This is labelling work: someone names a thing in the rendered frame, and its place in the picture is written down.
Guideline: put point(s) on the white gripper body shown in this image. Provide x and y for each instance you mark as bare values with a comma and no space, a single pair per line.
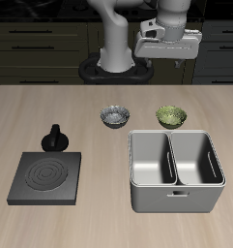
172,49

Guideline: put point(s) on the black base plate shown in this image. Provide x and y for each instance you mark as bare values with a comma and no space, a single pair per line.
89,71

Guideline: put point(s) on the white two-bin basket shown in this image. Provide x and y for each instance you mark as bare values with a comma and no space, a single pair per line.
177,193

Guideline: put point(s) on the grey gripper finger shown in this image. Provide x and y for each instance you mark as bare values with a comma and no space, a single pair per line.
149,62
178,63

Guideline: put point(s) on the grey fluted bowl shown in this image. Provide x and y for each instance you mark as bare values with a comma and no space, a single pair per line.
114,116

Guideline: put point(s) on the dark kitchen cupboards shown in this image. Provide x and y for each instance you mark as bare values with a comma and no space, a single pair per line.
37,48

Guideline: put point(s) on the green fluted bowl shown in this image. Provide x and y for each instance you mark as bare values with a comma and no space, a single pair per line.
171,116

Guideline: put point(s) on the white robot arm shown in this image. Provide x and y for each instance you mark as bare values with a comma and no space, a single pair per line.
116,42

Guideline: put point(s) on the round black knob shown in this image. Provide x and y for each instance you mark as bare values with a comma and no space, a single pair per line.
55,139

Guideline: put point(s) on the dark grey stove plate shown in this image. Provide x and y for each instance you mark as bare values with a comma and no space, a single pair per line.
45,179

